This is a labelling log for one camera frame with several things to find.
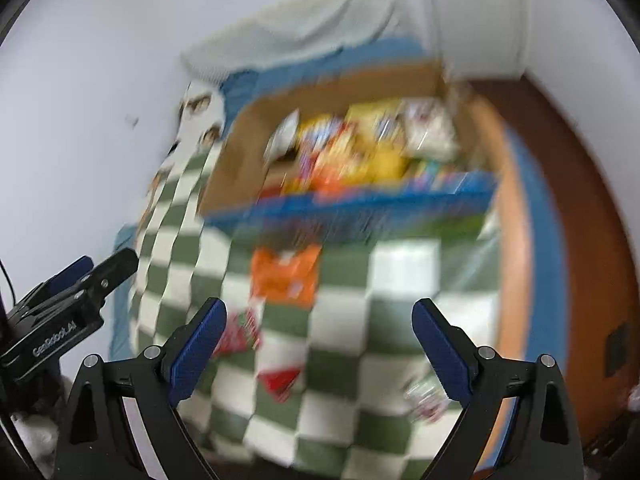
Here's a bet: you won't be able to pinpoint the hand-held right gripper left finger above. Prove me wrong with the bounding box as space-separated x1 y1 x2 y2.
52 297 228 480

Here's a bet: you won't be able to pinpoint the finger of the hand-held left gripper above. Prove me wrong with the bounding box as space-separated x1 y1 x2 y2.
82 247 141 297
30 256 96 307

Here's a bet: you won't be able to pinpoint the large yellow red noodle bag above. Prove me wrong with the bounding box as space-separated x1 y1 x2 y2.
295 115 382 192

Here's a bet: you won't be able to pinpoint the small white snack packet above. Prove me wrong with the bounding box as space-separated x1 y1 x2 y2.
405 375 451 424

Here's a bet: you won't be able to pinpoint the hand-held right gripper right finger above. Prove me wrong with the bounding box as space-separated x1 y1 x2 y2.
411 297 586 480

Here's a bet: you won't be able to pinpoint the grey white textured pillow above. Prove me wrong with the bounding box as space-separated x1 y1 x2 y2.
180 0 407 82

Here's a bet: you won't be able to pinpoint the red green snack packet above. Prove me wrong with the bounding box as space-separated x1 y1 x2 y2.
212 307 264 359

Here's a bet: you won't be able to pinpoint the orange packet with dark window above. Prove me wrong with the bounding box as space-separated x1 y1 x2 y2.
249 246 322 310

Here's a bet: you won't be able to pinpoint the white door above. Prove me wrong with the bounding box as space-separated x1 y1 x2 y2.
427 0 527 82

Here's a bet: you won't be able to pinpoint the dark red snack packet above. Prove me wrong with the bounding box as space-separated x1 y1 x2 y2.
257 367 304 404

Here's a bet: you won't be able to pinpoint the bear print pillow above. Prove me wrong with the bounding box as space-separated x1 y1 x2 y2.
140 80 227 232

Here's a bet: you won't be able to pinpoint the grey white snack packet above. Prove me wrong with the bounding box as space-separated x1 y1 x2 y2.
265 110 304 162

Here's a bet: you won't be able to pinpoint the small yellow snack packet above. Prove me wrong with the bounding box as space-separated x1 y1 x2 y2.
345 102 402 137

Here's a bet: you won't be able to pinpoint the printed cardboard box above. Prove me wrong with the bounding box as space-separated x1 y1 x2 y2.
197 60 501 247

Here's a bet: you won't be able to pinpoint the black cable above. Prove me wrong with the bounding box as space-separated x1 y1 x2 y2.
0 260 16 322

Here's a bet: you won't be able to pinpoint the green white checkered blanket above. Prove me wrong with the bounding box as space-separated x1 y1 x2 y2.
130 150 507 480

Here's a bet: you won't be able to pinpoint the white chocolate wafer packet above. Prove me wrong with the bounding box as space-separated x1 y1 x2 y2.
400 100 461 162

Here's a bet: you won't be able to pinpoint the grey fuzzy trousers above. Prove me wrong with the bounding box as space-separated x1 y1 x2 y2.
10 370 76 480

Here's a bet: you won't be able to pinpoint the blue ruffled pillow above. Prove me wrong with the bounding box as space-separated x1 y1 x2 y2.
220 67 272 127

